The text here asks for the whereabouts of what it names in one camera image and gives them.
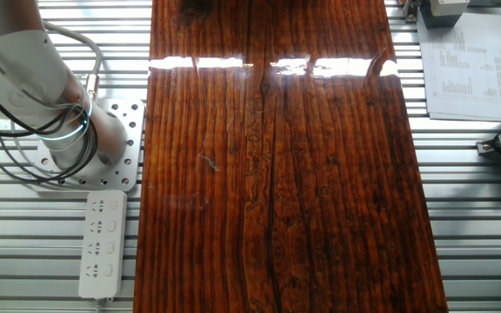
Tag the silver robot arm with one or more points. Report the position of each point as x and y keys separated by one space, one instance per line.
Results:
x=20 y=74

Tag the brown wood grain board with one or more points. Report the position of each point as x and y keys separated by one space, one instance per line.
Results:
x=285 y=195

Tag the white power strip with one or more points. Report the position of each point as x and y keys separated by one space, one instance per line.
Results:
x=102 y=243

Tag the printed paper sheet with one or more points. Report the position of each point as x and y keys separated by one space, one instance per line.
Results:
x=468 y=69

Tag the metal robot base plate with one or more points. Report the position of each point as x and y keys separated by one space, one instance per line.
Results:
x=131 y=143

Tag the silver camera with ribbed housing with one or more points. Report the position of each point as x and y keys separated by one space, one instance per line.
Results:
x=444 y=11

